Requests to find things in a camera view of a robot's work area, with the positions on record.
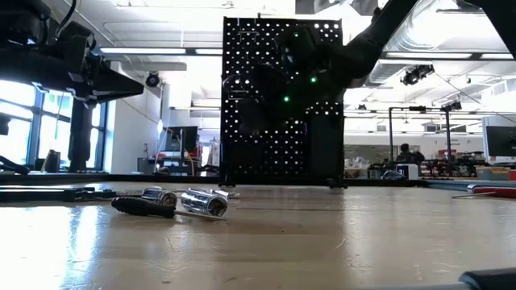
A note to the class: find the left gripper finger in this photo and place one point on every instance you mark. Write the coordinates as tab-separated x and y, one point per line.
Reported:
117	88

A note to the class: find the large chrome socket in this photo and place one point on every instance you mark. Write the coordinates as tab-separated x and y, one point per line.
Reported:
201	203

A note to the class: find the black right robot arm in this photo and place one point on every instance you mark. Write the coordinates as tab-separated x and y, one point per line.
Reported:
375	44

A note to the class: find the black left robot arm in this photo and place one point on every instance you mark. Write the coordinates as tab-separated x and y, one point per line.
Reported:
20	22

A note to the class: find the black ceiling spotlight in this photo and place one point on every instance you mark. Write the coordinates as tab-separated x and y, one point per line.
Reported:
152	79

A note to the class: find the ceiling light strip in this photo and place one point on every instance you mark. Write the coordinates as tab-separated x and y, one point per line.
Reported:
427	55
141	51

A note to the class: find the black vertical pillar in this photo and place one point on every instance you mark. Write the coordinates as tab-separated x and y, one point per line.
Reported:
80	137

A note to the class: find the black metal pegboard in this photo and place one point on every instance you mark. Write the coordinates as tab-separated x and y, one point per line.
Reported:
322	153

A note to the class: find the black pegboard tool rack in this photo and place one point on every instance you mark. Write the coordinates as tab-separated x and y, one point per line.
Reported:
246	163

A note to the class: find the large window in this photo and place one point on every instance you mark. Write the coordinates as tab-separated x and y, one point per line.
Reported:
16	141

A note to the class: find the black computer monitor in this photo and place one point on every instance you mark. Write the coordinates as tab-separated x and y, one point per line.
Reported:
502	141
181	139

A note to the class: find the person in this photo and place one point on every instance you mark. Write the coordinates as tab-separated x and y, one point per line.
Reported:
408	155

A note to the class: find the white box with logo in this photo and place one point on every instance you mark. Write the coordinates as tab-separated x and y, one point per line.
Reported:
408	171

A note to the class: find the tan storage box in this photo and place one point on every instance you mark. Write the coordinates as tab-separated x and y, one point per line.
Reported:
492	173

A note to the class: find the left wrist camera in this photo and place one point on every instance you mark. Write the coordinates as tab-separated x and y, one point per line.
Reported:
76	40

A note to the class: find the black aluminium table frame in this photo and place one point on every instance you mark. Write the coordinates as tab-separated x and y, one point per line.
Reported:
121	178

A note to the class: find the black ceiling camera cluster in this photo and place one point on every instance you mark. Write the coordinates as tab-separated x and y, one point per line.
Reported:
417	74

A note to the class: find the black tubular rig frame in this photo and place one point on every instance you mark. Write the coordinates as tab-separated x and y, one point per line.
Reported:
448	133

